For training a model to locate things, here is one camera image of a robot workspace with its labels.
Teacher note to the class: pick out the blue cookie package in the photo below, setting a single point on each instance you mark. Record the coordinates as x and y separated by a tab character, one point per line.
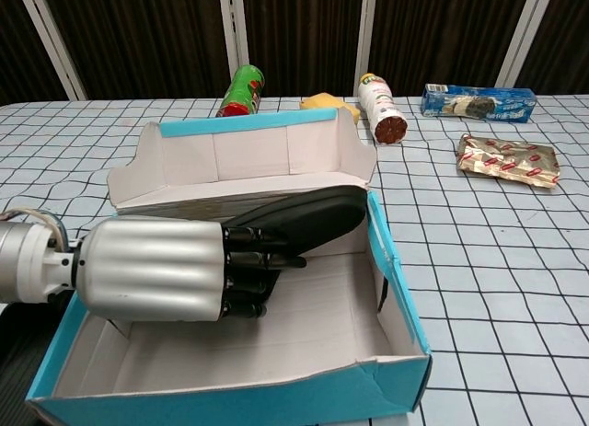
478	104

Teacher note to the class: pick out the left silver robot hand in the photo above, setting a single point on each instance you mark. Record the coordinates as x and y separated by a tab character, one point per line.
152	269

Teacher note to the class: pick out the white checkered tablecloth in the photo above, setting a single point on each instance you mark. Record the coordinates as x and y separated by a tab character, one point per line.
497	269

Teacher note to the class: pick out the light blue shoe box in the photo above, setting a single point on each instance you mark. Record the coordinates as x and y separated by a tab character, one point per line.
276	366

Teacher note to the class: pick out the crumpled foil snack packet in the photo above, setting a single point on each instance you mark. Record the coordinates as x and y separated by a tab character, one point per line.
506	161

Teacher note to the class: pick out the dark folding screen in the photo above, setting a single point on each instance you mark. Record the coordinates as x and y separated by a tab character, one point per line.
147	35

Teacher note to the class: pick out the yellow sponge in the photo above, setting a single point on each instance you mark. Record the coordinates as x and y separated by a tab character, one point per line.
322	101

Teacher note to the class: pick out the white drink bottle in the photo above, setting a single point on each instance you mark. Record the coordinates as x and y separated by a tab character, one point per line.
382	108

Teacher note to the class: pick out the green chips can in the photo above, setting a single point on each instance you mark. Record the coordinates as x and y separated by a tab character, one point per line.
244	92

